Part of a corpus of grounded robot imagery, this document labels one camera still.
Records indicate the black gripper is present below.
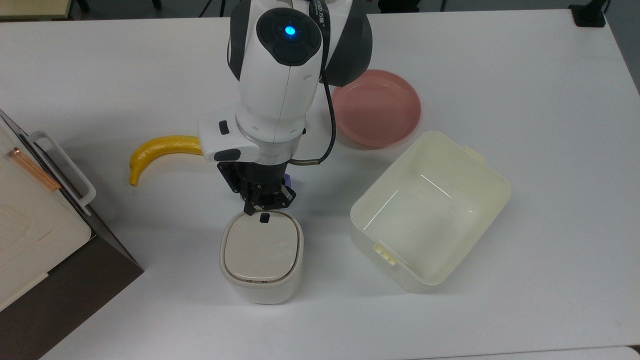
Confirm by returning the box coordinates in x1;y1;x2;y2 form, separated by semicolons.
216;158;297;224

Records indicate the cream trash can with lid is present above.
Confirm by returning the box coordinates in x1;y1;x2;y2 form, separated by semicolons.
219;210;305;305

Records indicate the yellow toy banana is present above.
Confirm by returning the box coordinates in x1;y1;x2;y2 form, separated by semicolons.
129;135;205;187

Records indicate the pink plate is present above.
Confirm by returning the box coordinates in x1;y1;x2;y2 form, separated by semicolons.
332;69;422;149

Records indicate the cream rectangular plastic bin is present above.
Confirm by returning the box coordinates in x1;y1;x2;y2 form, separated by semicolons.
349;130;512;294

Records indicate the cream toy microwave box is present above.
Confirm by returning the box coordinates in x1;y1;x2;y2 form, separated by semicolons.
0;118;94;312

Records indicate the orange tape strip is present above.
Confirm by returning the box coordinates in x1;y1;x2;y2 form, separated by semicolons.
5;146;61;192

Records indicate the beige wooden table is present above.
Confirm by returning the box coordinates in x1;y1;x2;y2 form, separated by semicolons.
0;0;75;20

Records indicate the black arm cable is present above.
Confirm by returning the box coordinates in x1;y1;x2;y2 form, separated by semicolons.
291;67;337;166

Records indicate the white oven with handle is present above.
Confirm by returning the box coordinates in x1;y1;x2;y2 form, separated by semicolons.
0;109;145;360

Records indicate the black table clamp mount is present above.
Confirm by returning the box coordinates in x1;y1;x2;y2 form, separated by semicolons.
568;0;608;28

